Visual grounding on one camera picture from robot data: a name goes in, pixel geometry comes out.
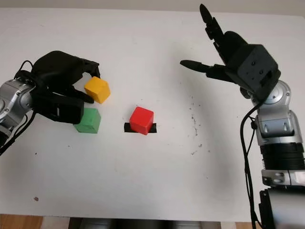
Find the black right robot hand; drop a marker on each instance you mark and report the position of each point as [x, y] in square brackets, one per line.
[232, 50]

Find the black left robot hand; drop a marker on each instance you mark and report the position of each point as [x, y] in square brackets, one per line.
[56, 69]

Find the yellow wooden block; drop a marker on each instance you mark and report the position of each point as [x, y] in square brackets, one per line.
[96, 89]

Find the green wooden block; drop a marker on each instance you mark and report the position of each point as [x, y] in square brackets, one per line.
[89, 121]

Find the red wooden block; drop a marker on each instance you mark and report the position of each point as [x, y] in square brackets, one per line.
[141, 120]

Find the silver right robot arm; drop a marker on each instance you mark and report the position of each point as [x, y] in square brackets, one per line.
[278, 133]

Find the black tape strip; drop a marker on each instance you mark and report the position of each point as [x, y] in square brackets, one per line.
[127, 127]

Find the dark robot torso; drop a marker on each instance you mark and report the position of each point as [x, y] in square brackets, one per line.
[155, 223]

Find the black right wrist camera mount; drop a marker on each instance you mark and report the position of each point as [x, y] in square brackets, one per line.
[259, 69]

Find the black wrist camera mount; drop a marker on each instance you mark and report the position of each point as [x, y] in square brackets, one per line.
[62, 109]
[259, 69]

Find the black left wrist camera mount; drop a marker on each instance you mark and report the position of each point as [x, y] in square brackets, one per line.
[62, 109]

